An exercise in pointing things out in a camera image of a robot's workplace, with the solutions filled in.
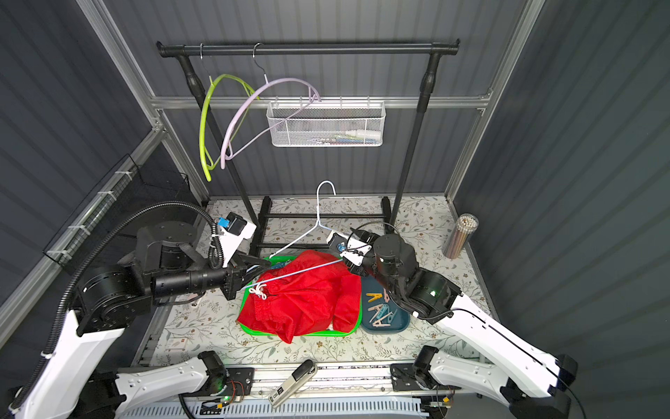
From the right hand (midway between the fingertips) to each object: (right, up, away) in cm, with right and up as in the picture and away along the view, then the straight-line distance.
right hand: (357, 232), depth 63 cm
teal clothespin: (+13, -29, +21) cm, 38 cm away
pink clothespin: (+8, -26, +23) cm, 36 cm away
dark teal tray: (+9, -28, +21) cm, 36 cm away
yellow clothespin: (+8, -23, +26) cm, 35 cm away
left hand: (-19, -7, -11) cm, 23 cm away
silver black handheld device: (-15, -40, +7) cm, 44 cm away
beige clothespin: (+8, -30, +20) cm, 37 cm away
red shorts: (-14, -18, +9) cm, 25 cm away
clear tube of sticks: (+37, -2, +26) cm, 45 cm away
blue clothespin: (+13, -29, +21) cm, 38 cm away
